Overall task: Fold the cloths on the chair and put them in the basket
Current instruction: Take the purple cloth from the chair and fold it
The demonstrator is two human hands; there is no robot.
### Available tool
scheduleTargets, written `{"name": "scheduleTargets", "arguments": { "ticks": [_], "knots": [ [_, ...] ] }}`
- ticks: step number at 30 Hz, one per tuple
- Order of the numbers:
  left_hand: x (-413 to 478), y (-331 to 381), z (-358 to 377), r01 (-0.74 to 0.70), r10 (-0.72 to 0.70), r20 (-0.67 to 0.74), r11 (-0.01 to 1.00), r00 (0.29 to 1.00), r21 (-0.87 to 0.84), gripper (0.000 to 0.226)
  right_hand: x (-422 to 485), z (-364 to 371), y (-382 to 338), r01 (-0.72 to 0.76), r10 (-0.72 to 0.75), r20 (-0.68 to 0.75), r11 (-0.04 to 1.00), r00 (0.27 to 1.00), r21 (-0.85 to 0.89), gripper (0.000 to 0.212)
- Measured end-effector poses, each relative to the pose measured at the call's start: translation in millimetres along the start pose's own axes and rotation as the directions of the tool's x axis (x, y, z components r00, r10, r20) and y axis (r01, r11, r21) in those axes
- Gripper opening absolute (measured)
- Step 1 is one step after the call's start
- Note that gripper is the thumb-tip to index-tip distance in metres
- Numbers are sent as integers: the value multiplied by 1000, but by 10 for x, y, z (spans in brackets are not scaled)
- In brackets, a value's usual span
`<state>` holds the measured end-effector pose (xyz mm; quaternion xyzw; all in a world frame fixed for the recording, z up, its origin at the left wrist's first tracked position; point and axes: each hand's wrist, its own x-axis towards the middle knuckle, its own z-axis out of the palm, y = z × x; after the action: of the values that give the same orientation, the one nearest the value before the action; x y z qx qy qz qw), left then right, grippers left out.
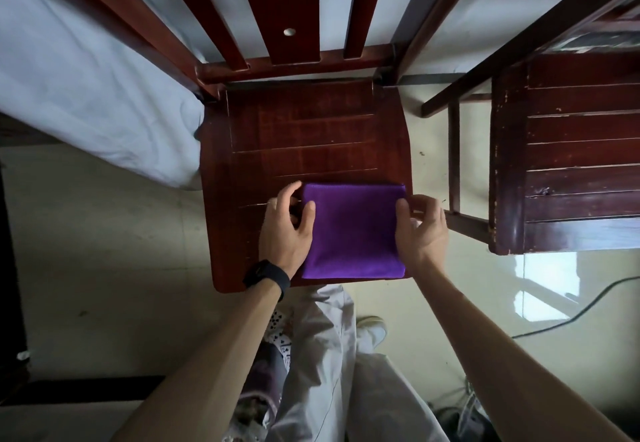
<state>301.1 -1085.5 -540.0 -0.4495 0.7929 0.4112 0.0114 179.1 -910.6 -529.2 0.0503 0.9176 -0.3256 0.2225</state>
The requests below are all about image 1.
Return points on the dark scuffed wooden chair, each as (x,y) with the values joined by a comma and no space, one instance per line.
(575,156)

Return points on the patterned shirt hem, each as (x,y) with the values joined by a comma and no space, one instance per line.
(265,381)

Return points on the person's right forearm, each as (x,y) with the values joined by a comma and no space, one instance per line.
(500,356)

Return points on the person's left thumb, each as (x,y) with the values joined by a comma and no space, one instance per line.
(308,219)

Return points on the person's right thumb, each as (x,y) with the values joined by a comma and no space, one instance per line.
(403,219)

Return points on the light grey trousers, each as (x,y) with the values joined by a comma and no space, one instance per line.
(325,381)

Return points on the white shoe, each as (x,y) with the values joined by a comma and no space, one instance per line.
(372,330)

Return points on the person's left forearm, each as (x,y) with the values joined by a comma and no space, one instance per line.
(215,361)

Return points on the dark grey sneaker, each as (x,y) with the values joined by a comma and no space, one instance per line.
(465,419)

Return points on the person's right hand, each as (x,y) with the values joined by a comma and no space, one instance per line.
(425,241)

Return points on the white bed sheet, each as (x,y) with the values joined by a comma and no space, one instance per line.
(75,71)

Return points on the purple cloth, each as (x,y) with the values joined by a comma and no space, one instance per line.
(355,231)

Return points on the person's left hand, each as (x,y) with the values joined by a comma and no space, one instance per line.
(280,244)

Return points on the red-brown wooden slatted chair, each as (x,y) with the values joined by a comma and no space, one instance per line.
(300,126)

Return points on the black wrist watch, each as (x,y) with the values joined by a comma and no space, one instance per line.
(267,274)

